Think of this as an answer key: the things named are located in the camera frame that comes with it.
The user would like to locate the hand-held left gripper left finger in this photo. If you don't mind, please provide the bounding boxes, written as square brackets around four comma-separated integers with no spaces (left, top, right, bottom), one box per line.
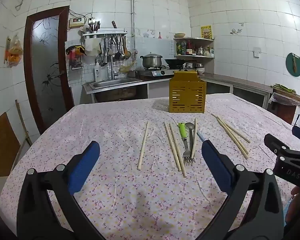
[16,141,106,240]

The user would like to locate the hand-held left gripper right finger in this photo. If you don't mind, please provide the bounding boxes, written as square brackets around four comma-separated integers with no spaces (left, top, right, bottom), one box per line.
[194,139,285,240]

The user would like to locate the wooden chopstick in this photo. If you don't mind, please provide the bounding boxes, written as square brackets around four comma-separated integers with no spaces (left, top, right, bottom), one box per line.
[211,114,251,144]
[164,122,182,172]
[191,117,198,159]
[219,122,249,159]
[137,121,149,171]
[169,122,187,178]
[217,118,250,155]

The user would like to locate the green handled metal fork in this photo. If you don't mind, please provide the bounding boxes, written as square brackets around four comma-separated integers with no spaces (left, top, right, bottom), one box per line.
[178,122,193,166]

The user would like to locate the yellow slotted utensil holder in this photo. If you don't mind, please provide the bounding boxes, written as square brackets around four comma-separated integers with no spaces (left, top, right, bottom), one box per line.
[169,71,206,114]

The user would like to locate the plastic covered side table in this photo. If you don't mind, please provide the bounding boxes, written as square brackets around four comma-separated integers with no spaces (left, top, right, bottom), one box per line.
[268,90,300,128]

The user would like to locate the metal spoon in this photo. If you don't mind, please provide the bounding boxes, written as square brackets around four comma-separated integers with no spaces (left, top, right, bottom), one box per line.
[185,122,196,162]

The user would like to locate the green vegetables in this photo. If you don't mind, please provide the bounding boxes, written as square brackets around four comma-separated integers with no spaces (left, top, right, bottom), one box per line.
[274,83,296,93]

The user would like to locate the green round cutting board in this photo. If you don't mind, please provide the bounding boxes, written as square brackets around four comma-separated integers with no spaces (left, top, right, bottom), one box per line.
[286,52,300,77]

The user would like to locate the kitchen counter with cabinets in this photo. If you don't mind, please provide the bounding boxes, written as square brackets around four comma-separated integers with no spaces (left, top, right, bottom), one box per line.
[83,72,273,108]

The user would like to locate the wooden stick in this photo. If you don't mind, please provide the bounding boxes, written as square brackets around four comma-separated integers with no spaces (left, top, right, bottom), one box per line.
[15,99,33,147]

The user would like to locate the brown wooden board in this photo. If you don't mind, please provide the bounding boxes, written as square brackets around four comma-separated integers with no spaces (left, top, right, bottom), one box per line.
[0,112,21,178]

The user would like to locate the steel sink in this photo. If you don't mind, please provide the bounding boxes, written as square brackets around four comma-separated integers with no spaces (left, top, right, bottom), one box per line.
[90,78,143,89]

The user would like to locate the steel faucet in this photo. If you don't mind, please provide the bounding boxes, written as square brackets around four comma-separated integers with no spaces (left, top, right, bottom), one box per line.
[109,55,119,80]

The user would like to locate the wooden frosted glass door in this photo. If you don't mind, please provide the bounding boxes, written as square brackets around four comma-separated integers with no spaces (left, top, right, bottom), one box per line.
[24,6,74,135]

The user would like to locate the gas stove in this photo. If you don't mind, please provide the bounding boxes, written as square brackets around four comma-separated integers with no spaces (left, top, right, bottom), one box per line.
[136,66,188,79]

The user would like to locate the black wok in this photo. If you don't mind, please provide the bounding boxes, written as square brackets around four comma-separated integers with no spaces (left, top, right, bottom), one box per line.
[164,58,190,68]

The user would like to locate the white corner shelf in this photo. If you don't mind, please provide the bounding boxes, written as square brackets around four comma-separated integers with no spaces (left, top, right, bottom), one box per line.
[173,37,215,59]

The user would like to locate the red and yellow hanging bag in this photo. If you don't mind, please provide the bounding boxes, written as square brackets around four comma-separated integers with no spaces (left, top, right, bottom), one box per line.
[66,45,87,70]

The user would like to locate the white hanging cloth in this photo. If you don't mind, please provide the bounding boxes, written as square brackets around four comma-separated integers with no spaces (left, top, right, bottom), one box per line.
[85,39,102,57]

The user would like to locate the row of condiment bottles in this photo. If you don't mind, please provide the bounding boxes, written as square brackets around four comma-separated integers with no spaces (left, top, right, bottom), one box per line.
[176,40,214,57]

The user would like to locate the steel pot with lid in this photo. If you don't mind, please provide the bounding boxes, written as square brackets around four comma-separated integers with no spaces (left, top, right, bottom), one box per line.
[140,52,163,68]

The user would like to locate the plastic bag of oranges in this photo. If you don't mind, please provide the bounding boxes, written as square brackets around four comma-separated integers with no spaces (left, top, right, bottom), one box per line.
[5,34,24,67]

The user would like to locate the cutlery cup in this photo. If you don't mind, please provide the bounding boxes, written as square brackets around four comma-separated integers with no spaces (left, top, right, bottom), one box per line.
[87,21,100,33]

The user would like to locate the wall hooks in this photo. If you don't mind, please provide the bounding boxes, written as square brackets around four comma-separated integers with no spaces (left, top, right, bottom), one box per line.
[230,22,244,35]

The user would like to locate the yellow wall poster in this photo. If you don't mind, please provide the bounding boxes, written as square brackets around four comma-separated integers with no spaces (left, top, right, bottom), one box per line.
[200,25,212,40]

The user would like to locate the wall utensil rack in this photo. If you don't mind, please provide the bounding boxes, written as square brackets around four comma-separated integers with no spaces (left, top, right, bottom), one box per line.
[82,31,132,67]

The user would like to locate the white wall controller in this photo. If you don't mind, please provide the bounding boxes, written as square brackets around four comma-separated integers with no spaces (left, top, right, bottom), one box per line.
[69,17,87,29]

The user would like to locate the metal wall pipe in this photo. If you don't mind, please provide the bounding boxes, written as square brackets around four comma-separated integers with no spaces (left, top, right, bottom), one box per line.
[130,0,137,50]

